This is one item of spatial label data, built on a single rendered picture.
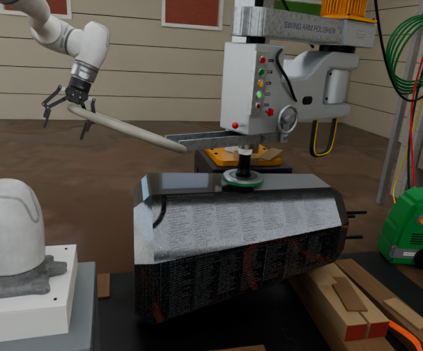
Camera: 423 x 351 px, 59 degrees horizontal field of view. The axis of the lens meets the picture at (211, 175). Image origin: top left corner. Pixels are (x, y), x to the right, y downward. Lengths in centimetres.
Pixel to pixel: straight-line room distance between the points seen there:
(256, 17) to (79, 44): 77
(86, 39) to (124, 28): 641
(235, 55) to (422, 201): 192
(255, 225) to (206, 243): 27
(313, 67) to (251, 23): 50
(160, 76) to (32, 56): 241
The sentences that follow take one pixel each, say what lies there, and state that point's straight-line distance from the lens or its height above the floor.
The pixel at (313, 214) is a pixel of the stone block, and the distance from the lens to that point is 204.
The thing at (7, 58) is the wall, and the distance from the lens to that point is 807.
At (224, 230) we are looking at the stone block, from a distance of 182.
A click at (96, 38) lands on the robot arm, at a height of 152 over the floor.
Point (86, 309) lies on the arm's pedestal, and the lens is 115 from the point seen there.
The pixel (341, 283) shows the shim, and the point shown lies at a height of 26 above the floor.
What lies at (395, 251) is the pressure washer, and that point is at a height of 13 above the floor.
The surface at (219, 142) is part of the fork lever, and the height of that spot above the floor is 110.
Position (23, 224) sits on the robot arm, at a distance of 102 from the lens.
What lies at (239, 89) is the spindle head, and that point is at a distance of 181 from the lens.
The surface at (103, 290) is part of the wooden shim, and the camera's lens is 253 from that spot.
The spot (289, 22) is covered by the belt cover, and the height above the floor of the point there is 164.
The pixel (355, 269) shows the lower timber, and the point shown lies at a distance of 282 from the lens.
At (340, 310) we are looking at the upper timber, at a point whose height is 25.
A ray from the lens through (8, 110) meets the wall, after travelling 819.
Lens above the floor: 151
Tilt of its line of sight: 19 degrees down
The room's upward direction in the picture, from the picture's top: 4 degrees clockwise
